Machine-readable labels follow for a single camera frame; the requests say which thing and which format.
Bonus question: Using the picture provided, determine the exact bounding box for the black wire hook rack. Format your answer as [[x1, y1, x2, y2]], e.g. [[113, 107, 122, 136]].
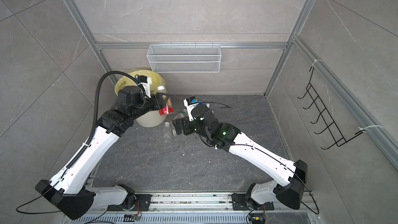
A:
[[297, 67, 365, 150]]

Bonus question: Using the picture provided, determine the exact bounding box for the yellow plastic bin liner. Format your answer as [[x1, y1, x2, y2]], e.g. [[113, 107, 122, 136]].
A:
[[115, 68, 167, 98]]

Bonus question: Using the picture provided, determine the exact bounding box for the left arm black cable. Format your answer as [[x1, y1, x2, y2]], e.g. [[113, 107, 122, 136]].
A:
[[16, 71, 139, 215]]

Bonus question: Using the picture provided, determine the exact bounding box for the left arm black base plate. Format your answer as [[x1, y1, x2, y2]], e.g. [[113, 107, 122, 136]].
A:
[[107, 194, 152, 212]]

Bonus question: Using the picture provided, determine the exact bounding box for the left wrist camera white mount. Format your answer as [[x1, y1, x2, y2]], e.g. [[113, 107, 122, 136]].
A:
[[136, 75, 152, 98]]

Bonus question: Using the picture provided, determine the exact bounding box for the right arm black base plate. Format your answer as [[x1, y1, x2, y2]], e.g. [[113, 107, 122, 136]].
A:
[[231, 193, 275, 211]]

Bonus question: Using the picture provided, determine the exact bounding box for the white wire mesh basket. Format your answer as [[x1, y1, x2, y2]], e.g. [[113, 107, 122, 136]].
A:
[[147, 44, 222, 73]]

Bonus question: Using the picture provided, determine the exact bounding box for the clear bottle white printed label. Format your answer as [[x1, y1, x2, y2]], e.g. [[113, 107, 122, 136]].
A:
[[172, 127, 177, 136]]

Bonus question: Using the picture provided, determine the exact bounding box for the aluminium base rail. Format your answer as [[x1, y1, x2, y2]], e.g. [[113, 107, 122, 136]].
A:
[[59, 192, 324, 224]]

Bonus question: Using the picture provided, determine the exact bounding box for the slim clear bottle white cap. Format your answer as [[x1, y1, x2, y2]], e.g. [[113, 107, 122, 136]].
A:
[[163, 121, 173, 143]]

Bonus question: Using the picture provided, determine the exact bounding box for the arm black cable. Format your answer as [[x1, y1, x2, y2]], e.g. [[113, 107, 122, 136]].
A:
[[198, 101, 320, 215], [16, 71, 139, 215]]

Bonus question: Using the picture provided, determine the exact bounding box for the white ribbed trash bin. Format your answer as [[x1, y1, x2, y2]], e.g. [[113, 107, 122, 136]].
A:
[[136, 111, 166, 128]]

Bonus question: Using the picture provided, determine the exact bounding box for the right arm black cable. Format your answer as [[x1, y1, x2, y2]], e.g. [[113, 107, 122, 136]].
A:
[[198, 101, 320, 215]]

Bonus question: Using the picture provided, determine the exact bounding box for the red yellow label bottle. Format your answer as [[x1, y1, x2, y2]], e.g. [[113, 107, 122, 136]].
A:
[[157, 86, 174, 116]]

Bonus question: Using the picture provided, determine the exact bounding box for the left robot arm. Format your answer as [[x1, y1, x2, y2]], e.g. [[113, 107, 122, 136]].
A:
[[35, 86, 169, 220]]

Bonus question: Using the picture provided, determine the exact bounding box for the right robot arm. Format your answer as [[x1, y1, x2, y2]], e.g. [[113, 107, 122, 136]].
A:
[[172, 104, 308, 210]]

